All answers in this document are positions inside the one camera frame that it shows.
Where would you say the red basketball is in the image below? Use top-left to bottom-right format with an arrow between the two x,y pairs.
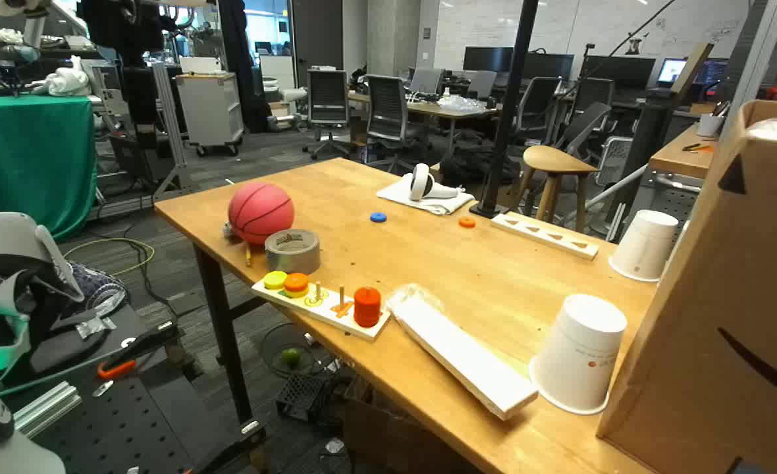
226,180 -> 297,251

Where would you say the small green ball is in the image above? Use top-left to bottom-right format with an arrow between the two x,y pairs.
278,346 -> 307,371

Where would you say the white cloth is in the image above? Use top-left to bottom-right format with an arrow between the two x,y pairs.
375,171 -> 478,219

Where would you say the red cylinder block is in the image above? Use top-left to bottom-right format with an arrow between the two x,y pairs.
353,284 -> 384,330

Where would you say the white wooden peg board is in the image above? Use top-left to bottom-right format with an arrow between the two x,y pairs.
250,277 -> 393,343

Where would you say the grey office chair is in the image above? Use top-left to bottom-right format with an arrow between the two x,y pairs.
303,67 -> 357,161
363,73 -> 415,168

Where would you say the long white tray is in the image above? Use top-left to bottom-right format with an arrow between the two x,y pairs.
384,281 -> 540,421

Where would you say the black vertical pole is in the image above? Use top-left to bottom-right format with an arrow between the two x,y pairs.
480,0 -> 540,219

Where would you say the wooden stool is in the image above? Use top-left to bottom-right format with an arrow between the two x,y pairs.
515,143 -> 602,232

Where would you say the black computer monitor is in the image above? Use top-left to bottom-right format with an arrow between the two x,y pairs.
461,44 -> 517,77
580,53 -> 658,92

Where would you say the white rolling cabinet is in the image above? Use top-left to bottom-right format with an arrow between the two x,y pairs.
173,69 -> 249,159

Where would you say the white paper cup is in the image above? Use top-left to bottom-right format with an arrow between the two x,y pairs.
528,293 -> 630,415
607,209 -> 682,284

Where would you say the wooden side desk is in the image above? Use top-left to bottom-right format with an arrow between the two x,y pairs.
649,122 -> 724,181

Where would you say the cardboard box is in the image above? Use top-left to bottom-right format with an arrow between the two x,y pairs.
596,98 -> 777,474

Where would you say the green table cloth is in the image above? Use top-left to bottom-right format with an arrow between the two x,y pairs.
0,92 -> 100,243

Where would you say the grey duct tape roll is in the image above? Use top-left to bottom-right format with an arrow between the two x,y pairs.
263,227 -> 324,277

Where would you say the orange ring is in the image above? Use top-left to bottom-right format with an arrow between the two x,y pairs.
283,272 -> 314,297

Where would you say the orange handled tool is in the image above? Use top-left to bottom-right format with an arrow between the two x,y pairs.
96,356 -> 139,383

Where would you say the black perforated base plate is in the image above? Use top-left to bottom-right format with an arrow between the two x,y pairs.
15,318 -> 267,474

